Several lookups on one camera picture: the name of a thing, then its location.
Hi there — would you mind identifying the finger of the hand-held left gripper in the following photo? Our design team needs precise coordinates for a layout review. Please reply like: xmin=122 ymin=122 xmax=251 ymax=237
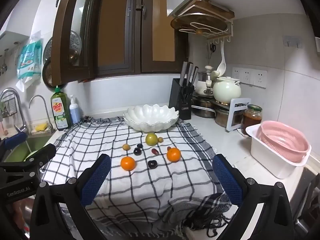
xmin=0 ymin=131 xmax=28 ymax=162
xmin=17 ymin=144 xmax=57 ymax=172

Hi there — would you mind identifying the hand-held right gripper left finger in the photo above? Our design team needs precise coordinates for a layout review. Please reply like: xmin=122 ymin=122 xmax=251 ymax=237
xmin=29 ymin=154 xmax=112 ymax=240

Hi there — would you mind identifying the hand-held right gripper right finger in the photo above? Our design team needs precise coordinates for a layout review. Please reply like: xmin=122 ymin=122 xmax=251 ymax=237
xmin=212 ymin=154 xmax=293 ymax=240

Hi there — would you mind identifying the orange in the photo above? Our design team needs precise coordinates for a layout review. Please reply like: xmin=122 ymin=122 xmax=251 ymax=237
xmin=120 ymin=156 xmax=136 ymax=171
xmin=166 ymin=147 xmax=181 ymax=162

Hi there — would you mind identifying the green round fruit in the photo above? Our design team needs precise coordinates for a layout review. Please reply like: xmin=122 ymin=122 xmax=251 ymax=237
xmin=145 ymin=133 xmax=158 ymax=146

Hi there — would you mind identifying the white scalloped bowl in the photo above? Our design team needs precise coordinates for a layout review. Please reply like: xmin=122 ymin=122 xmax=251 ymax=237
xmin=123 ymin=104 xmax=179 ymax=132

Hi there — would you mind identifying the kitchen sink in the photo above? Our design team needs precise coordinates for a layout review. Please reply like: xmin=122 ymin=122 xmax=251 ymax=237
xmin=2 ymin=135 xmax=54 ymax=163

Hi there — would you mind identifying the large steel faucet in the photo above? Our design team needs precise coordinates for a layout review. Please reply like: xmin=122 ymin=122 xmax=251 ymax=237
xmin=0 ymin=88 xmax=28 ymax=133

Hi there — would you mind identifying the small steel faucet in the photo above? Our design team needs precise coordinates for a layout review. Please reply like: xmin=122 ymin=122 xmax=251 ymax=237
xmin=29 ymin=95 xmax=54 ymax=132

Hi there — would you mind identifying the white plastic basin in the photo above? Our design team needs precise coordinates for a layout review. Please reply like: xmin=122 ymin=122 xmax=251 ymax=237
xmin=245 ymin=121 xmax=312 ymax=179

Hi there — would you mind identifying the green dish soap bottle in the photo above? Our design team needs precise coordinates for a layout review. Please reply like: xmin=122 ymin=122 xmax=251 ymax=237
xmin=51 ymin=86 xmax=73 ymax=131

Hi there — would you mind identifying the blue pump soap bottle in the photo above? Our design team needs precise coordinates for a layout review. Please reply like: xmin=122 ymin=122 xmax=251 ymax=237
xmin=69 ymin=94 xmax=81 ymax=124

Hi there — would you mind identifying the black white checked cloth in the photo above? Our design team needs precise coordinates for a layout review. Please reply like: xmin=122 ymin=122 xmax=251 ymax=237
xmin=40 ymin=117 xmax=233 ymax=238

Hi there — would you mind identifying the glass jar of sauce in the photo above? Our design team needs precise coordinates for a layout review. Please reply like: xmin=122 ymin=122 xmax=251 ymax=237
xmin=241 ymin=104 xmax=263 ymax=137

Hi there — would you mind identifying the white lid rack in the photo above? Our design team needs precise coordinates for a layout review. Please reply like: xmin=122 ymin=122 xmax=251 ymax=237
xmin=226 ymin=98 xmax=251 ymax=132

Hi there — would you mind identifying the pink colander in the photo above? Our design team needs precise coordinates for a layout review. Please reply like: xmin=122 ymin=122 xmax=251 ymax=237
xmin=257 ymin=120 xmax=311 ymax=163

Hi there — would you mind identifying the dark round strainer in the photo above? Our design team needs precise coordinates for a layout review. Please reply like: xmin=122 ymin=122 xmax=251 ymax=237
xmin=42 ymin=60 xmax=68 ymax=90

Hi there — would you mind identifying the large steel pot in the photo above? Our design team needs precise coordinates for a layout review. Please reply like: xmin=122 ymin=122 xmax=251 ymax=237
xmin=191 ymin=97 xmax=218 ymax=119

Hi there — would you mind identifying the blue green plastic bag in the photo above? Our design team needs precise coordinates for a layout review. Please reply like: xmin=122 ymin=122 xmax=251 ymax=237
xmin=16 ymin=41 xmax=43 ymax=92

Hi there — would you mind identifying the gas stove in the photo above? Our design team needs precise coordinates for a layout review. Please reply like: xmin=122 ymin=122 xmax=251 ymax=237
xmin=292 ymin=167 xmax=320 ymax=240

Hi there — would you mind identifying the cream ceramic pot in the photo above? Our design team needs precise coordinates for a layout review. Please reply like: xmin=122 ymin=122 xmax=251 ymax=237
xmin=213 ymin=76 xmax=242 ymax=104

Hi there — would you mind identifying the open brown window sash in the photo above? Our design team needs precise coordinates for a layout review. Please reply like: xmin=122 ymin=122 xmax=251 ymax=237
xmin=51 ymin=0 xmax=102 ymax=87

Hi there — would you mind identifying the small white pot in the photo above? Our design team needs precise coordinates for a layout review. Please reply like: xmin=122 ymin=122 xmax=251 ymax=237
xmin=195 ymin=80 xmax=215 ymax=97

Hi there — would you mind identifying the black knife block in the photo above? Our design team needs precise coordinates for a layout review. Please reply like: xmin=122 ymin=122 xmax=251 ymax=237
xmin=168 ymin=78 xmax=194 ymax=120

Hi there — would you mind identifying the steel steamer pot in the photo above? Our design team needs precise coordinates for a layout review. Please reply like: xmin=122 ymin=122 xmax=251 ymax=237
xmin=197 ymin=66 xmax=215 ymax=83

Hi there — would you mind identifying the perforated steel steamer plate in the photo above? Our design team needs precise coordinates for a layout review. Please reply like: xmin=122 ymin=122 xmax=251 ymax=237
xmin=42 ymin=30 xmax=82 ymax=67

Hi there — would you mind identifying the white ladle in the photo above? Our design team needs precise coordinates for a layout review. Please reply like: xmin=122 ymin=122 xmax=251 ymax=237
xmin=216 ymin=40 xmax=227 ymax=74

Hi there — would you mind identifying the round dark cutting board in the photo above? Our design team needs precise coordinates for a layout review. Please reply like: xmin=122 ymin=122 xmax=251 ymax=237
xmin=171 ymin=14 xmax=229 ymax=34

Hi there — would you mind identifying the square wooden cutting board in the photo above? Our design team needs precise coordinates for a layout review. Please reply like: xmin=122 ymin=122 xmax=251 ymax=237
xmin=172 ymin=0 xmax=235 ymax=20

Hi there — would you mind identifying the wire sink caddy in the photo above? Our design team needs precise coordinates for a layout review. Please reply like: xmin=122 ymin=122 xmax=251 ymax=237
xmin=0 ymin=99 xmax=17 ymax=120

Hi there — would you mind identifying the steel handled knife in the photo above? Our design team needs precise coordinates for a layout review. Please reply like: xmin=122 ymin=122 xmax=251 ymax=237
xmin=181 ymin=61 xmax=188 ymax=85
xmin=187 ymin=62 xmax=194 ymax=85
xmin=191 ymin=66 xmax=199 ymax=87

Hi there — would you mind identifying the white wall cabinet with handle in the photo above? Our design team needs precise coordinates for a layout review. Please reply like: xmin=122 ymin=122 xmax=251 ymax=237
xmin=0 ymin=0 xmax=75 ymax=45

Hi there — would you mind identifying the brown window frame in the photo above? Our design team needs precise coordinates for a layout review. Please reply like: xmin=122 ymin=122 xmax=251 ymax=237
xmin=86 ymin=0 xmax=190 ymax=79

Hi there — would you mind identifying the white wire board rack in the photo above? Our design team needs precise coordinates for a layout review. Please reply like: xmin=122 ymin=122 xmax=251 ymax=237
xmin=175 ymin=20 xmax=234 ymax=46

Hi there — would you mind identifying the metal wall hook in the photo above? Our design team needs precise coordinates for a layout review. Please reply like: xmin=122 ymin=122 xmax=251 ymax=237
xmin=283 ymin=35 xmax=303 ymax=48

